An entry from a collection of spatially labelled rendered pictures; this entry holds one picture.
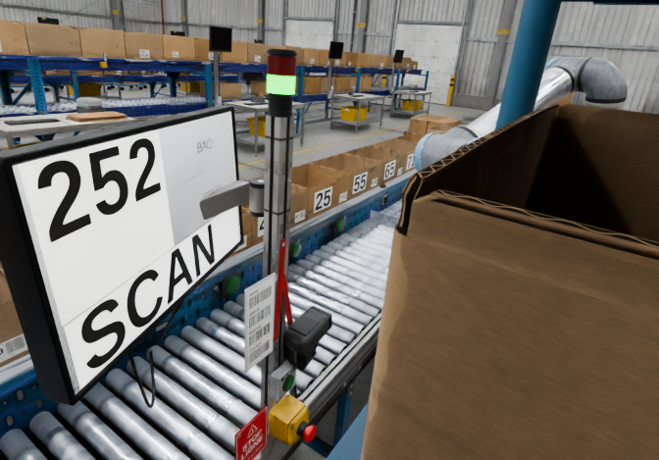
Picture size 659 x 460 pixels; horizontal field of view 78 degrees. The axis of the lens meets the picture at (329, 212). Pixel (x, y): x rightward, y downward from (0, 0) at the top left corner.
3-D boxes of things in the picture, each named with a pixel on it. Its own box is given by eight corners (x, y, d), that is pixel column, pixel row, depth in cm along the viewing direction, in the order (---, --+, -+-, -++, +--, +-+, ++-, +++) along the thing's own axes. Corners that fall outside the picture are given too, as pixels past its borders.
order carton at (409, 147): (403, 175, 294) (406, 151, 288) (368, 166, 309) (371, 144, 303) (423, 165, 325) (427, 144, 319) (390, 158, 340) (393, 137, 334)
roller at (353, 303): (378, 326, 156) (380, 315, 154) (275, 280, 181) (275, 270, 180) (383, 319, 160) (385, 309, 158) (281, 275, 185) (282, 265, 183)
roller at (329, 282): (385, 317, 161) (387, 307, 159) (284, 274, 187) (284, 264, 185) (390, 312, 165) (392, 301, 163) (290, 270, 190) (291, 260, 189)
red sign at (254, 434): (236, 479, 88) (235, 435, 83) (233, 476, 88) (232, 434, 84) (283, 428, 101) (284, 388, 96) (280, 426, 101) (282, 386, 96)
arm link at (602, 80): (642, 55, 129) (601, 237, 159) (602, 54, 139) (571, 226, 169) (622, 61, 125) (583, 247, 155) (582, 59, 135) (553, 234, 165)
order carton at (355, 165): (348, 201, 232) (351, 173, 226) (307, 189, 246) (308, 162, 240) (379, 186, 263) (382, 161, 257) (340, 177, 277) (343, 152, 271)
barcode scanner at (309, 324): (333, 342, 101) (334, 310, 96) (305, 376, 92) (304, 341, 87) (312, 332, 104) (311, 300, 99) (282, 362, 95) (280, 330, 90)
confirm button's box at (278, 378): (278, 404, 91) (279, 381, 89) (269, 397, 93) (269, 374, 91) (297, 385, 97) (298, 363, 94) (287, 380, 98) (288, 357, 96)
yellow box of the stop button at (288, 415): (295, 452, 93) (296, 430, 90) (267, 433, 97) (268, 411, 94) (329, 411, 104) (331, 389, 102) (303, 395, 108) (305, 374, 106)
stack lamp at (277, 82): (282, 94, 69) (283, 57, 67) (260, 91, 71) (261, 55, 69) (300, 93, 73) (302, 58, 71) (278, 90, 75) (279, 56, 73)
